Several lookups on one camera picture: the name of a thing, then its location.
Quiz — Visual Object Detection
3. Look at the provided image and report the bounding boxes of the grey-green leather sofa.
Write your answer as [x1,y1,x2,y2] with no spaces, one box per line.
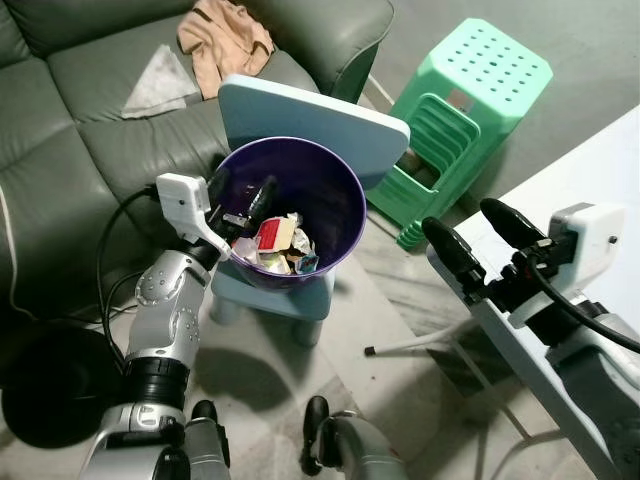
[0,0,396,323]

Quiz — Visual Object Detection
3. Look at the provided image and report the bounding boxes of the robot right leg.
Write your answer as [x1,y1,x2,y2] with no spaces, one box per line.
[300,395,411,480]

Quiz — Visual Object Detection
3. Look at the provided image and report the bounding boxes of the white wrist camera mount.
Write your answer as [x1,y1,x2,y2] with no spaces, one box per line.
[155,173,233,263]
[508,202,626,327]

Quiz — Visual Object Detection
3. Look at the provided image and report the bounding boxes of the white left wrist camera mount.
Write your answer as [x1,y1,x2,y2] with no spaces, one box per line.
[155,173,233,263]

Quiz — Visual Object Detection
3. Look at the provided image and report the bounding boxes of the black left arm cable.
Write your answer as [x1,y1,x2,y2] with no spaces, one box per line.
[95,185,163,373]

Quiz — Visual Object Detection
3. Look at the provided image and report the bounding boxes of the white crumpled paper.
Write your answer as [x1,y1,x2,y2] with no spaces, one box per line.
[232,235,263,264]

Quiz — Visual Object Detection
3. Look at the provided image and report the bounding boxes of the beige crumpled garment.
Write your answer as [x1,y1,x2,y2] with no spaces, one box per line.
[177,0,276,101]

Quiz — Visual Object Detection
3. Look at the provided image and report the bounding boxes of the white table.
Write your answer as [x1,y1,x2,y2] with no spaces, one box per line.
[425,105,640,480]

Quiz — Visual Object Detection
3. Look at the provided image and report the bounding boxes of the grey triangular cloth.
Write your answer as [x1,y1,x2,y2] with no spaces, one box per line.
[121,44,201,120]

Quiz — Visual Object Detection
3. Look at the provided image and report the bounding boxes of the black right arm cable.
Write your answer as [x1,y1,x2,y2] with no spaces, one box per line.
[525,260,640,354]

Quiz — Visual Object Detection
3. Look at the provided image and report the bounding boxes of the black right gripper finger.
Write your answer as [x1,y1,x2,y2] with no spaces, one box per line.
[421,217,490,293]
[479,198,549,251]

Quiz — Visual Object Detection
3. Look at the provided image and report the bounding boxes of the white table leg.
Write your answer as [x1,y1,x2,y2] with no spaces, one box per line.
[363,328,471,359]

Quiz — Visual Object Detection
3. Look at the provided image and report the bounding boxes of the red and white package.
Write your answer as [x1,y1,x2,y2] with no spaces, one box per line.
[256,215,297,253]

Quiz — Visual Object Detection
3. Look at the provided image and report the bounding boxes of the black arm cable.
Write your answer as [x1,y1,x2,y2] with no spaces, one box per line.
[95,185,163,373]
[525,260,640,354]

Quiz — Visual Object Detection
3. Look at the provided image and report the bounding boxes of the green plastic stool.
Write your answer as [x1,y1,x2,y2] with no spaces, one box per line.
[365,18,554,251]

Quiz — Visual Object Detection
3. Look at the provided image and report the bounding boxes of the purple plastic rubbish bin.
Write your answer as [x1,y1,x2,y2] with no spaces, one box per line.
[213,136,368,292]

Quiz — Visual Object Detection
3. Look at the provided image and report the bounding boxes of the light blue child chair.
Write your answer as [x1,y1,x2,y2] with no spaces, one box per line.
[208,74,411,349]

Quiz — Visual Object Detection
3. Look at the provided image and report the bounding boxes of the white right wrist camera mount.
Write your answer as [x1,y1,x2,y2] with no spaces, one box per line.
[508,202,626,327]

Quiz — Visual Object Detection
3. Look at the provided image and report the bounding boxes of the black round object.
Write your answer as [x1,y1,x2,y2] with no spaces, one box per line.
[0,328,126,451]

